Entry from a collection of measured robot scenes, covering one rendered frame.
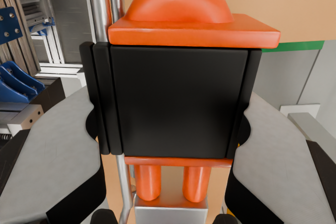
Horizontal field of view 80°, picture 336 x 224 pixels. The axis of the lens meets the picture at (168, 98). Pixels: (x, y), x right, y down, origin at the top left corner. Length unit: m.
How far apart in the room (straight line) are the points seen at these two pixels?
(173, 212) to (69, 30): 1.21
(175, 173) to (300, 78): 1.63
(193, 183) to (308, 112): 1.83
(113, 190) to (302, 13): 0.93
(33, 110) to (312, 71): 1.69
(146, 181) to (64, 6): 1.19
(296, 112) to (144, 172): 1.80
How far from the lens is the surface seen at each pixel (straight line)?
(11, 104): 0.70
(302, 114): 1.92
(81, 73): 0.91
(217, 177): 0.69
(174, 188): 0.20
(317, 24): 1.01
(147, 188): 0.18
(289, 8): 0.94
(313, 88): 1.88
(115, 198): 0.80
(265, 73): 1.64
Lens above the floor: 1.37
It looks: 59 degrees down
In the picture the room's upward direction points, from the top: 178 degrees counter-clockwise
